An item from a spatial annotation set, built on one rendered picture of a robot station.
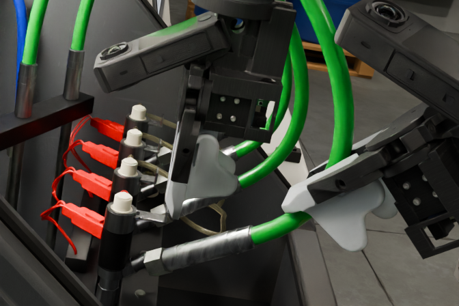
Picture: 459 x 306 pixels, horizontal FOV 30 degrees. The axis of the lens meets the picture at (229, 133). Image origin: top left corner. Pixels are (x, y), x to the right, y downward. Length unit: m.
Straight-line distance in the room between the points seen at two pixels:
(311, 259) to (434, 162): 0.56
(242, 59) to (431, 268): 2.70
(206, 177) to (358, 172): 0.23
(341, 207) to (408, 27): 0.13
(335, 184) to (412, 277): 2.70
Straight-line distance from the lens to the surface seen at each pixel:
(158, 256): 0.68
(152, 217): 0.78
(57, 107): 0.97
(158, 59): 0.71
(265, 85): 0.70
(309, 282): 1.03
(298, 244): 1.10
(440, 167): 0.53
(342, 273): 3.13
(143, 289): 0.88
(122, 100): 1.07
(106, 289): 0.82
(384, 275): 3.20
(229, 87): 0.70
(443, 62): 0.53
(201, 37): 0.70
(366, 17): 0.53
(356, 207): 0.58
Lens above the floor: 1.44
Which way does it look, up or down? 20 degrees down
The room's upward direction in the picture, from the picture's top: 12 degrees clockwise
